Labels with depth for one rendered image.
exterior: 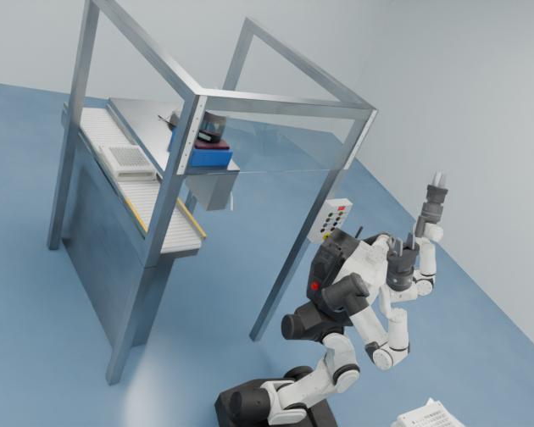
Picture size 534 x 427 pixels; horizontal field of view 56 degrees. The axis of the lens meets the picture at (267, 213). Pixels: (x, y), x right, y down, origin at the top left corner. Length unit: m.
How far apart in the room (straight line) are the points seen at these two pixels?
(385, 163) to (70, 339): 4.30
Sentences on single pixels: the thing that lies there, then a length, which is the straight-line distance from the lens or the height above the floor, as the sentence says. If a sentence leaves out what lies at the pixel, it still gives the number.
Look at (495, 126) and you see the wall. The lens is 5.35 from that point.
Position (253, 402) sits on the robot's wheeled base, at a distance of 2.64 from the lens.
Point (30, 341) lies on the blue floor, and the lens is 3.07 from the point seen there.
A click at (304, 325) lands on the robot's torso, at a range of 2.25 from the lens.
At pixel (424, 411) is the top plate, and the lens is 2.19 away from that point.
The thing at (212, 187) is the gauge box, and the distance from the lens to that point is 2.26.
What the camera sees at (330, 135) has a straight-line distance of 2.40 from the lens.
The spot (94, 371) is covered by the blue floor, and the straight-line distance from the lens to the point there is 2.97.
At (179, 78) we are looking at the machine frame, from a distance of 1.96.
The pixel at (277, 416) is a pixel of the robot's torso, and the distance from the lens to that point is 2.69.
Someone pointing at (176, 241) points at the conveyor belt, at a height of 0.88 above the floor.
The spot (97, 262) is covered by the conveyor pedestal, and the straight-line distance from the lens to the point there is 3.10.
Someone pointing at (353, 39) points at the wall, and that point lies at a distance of 6.56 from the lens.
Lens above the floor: 2.36
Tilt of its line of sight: 31 degrees down
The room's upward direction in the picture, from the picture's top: 24 degrees clockwise
